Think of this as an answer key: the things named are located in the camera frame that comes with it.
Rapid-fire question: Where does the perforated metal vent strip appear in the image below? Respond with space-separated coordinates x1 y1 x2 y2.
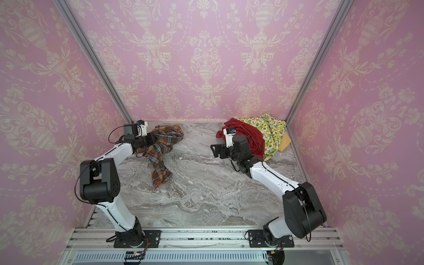
72 250 268 265

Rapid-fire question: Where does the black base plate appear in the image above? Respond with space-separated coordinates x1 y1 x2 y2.
245 230 295 248
114 230 161 248

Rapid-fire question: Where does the red cloth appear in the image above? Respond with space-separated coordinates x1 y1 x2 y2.
216 118 265 159

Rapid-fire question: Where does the plaid flannel cloth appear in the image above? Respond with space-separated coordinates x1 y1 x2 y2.
136 125 184 189

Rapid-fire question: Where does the tan cloth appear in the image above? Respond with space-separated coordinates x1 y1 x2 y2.
278 133 292 152

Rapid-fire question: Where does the left aluminium corner post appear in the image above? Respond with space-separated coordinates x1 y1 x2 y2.
53 0 134 124

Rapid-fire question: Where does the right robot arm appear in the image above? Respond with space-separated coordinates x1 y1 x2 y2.
210 134 327 246

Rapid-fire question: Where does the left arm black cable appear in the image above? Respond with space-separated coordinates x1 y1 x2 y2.
73 125 133 204

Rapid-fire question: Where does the lemon print cloth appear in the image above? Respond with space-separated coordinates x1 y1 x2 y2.
240 113 287 161

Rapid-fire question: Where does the aluminium front rail frame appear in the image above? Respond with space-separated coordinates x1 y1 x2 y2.
59 226 349 265

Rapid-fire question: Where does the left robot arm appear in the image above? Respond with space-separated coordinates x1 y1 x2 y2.
77 120 161 249

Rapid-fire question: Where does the right aluminium corner post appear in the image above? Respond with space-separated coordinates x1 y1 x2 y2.
286 0 355 124

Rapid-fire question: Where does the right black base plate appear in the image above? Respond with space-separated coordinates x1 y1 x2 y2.
245 230 295 248

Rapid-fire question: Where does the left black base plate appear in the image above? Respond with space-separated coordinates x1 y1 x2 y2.
114 230 161 248

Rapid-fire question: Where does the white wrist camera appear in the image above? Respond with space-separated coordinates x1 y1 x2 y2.
223 127 236 148
136 120 148 136

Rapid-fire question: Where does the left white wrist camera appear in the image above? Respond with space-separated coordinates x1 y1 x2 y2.
136 120 148 136

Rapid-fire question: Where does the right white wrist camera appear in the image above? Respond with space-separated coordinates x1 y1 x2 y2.
223 127 236 148

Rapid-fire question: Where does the aluminium corner post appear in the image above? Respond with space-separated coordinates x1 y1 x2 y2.
286 0 355 124
53 0 134 124

